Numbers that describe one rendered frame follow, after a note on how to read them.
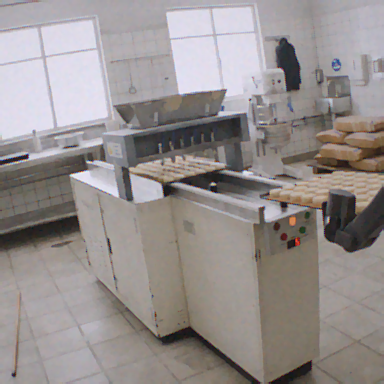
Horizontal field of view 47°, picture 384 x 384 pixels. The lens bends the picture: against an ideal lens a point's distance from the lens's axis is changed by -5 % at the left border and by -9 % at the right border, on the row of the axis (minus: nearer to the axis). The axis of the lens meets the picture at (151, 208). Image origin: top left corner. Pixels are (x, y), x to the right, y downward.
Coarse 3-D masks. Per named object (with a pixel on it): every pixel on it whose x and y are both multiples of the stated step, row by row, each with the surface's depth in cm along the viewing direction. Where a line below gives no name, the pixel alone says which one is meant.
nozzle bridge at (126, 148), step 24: (192, 120) 235; (216, 120) 235; (240, 120) 241; (120, 144) 222; (144, 144) 230; (168, 144) 235; (216, 144) 241; (120, 168) 230; (240, 168) 259; (120, 192) 240
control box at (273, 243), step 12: (276, 216) 173; (288, 216) 173; (300, 216) 175; (312, 216) 178; (264, 228) 172; (288, 228) 174; (300, 228) 176; (312, 228) 179; (276, 240) 172; (288, 240) 175; (300, 240) 178; (276, 252) 173
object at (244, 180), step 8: (200, 176) 261; (208, 176) 252; (216, 176) 245; (224, 176) 237; (232, 176) 230; (240, 176) 223; (248, 176) 218; (256, 176) 215; (240, 184) 225; (248, 184) 219; (256, 184) 213; (264, 184) 207; (272, 184) 201; (280, 184) 196; (288, 184) 192
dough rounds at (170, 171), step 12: (132, 168) 275; (144, 168) 269; (156, 168) 261; (168, 168) 256; (180, 168) 253; (192, 168) 246; (204, 168) 244; (216, 168) 242; (156, 180) 240; (168, 180) 230
